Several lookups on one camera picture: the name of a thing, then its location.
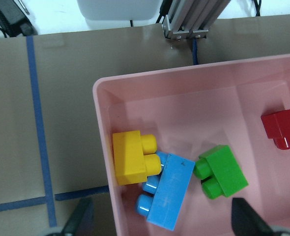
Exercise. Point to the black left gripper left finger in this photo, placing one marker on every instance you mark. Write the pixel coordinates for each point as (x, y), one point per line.
(80, 223)

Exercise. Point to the white plastic container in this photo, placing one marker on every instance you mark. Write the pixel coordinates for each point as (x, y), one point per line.
(112, 10)

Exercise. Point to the brown paper table cover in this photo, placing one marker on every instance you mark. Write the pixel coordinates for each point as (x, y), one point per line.
(50, 146)

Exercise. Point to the green toy block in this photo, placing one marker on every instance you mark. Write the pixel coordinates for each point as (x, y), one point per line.
(219, 172)

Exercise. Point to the red toy block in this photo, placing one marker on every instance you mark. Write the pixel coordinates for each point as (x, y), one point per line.
(277, 128)

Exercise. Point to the blue toy block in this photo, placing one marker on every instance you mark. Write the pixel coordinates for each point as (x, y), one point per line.
(165, 192)

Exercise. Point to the aluminium frame post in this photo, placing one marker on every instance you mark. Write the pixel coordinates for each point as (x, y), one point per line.
(188, 19)

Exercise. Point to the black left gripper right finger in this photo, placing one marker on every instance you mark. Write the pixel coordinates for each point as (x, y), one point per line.
(245, 221)

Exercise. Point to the yellow toy block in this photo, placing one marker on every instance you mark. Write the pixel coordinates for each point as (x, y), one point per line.
(135, 157)

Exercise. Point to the pink plastic box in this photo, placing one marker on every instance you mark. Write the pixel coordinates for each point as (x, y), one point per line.
(191, 110)

